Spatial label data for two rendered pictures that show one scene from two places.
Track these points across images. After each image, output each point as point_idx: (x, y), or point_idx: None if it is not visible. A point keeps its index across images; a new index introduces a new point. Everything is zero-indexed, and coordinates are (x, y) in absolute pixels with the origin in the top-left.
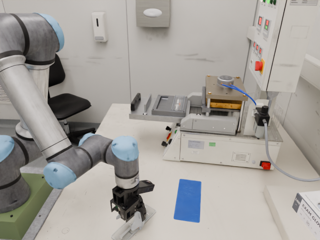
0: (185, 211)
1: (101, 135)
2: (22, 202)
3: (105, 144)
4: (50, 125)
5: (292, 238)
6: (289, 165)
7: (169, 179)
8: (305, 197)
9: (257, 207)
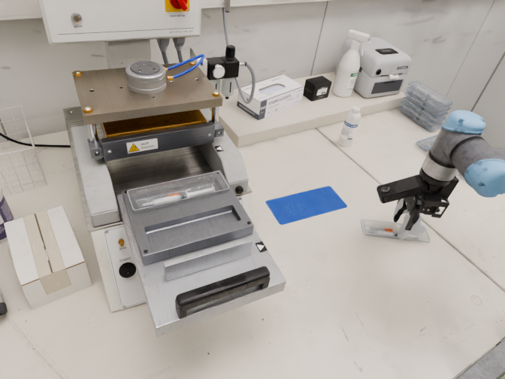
0: (328, 201)
1: (479, 160)
2: None
3: (486, 142)
4: None
5: (297, 120)
6: None
7: (293, 236)
8: (263, 98)
9: (265, 150)
